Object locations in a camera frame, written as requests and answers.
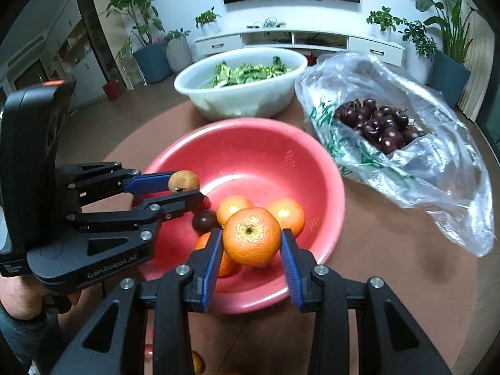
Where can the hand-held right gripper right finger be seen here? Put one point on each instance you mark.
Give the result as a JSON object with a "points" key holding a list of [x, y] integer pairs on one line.
{"points": [[291, 269]]}

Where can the green leafy vegetables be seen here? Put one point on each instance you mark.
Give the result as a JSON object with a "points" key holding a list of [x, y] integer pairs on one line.
{"points": [[242, 74]]}

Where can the red plastic colander bowl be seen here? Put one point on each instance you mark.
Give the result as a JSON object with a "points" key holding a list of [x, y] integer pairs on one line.
{"points": [[254, 156]]}

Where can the beige curtain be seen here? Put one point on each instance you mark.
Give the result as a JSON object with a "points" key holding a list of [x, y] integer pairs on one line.
{"points": [[478, 78]]}

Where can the pile of dark cherries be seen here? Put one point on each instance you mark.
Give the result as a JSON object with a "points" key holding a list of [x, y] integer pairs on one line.
{"points": [[375, 129]]}

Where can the clear plastic bag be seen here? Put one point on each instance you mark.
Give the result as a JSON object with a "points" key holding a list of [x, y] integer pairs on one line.
{"points": [[429, 172]]}

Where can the red bin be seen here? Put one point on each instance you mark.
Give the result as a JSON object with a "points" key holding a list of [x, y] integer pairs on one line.
{"points": [[112, 91]]}

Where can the large-leaved plant blue pot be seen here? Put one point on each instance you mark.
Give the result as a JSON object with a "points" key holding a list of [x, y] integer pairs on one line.
{"points": [[449, 78]]}

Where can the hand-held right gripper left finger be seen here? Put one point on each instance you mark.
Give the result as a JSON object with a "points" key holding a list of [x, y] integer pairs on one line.
{"points": [[211, 265]]}

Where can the white plastic basin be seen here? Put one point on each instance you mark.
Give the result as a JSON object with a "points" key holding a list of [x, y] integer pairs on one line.
{"points": [[242, 99]]}

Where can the tall tree plant blue pot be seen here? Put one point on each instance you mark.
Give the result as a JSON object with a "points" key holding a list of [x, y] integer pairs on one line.
{"points": [[152, 62]]}

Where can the round red tomato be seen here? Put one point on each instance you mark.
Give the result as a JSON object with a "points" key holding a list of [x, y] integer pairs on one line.
{"points": [[206, 202], [149, 353]]}

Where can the dark purple tomato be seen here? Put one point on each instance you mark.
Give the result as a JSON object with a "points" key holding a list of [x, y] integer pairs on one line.
{"points": [[205, 220]]}

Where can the small plant white pot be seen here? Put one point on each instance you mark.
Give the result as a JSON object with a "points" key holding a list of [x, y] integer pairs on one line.
{"points": [[210, 27], [384, 29]]}

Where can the person's left hand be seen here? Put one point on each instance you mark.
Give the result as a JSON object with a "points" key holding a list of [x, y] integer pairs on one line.
{"points": [[19, 297]]}

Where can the thin-leaved plant on stand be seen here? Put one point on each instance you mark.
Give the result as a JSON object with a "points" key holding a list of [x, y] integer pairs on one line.
{"points": [[127, 49]]}

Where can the person's left forearm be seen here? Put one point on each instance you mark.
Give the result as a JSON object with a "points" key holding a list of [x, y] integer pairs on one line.
{"points": [[19, 343]]}

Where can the plant in grey pot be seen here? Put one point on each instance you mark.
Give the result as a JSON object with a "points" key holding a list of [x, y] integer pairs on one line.
{"points": [[179, 54]]}

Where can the orange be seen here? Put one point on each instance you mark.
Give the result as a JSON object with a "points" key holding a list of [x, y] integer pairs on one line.
{"points": [[227, 265], [252, 238], [232, 208], [197, 364], [290, 213]]}

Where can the white cupboard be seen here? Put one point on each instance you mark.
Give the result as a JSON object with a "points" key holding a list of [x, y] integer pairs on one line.
{"points": [[78, 58]]}

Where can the brown longan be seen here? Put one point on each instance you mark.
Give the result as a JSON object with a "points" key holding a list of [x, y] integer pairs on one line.
{"points": [[183, 179]]}

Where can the bushy plant tall white pot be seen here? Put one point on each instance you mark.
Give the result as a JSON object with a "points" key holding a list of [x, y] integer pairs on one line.
{"points": [[420, 66]]}

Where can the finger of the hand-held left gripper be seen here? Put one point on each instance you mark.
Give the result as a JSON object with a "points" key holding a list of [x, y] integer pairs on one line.
{"points": [[152, 181], [183, 201]]}

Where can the white television cabinet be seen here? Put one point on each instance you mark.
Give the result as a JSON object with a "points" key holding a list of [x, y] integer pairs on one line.
{"points": [[367, 47]]}

